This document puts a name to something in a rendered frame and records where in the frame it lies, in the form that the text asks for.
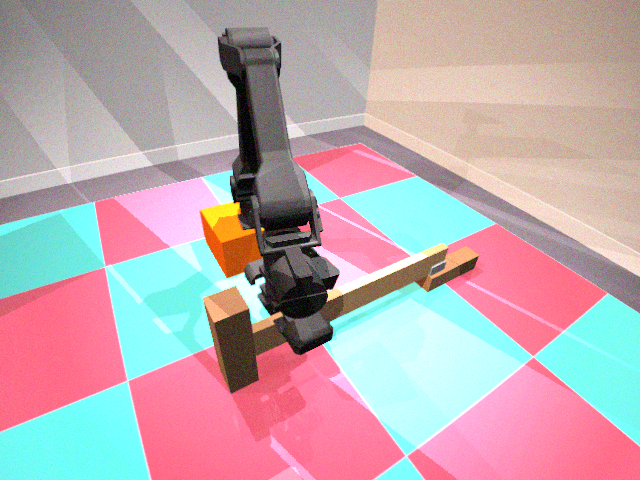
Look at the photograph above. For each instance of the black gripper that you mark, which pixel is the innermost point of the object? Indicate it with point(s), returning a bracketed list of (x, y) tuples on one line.
[(302, 335)]

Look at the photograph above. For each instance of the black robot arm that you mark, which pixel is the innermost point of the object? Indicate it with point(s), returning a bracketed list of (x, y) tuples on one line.
[(271, 188)]

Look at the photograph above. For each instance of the long wooden rail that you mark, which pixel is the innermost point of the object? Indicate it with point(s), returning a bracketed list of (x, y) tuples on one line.
[(357, 294)]

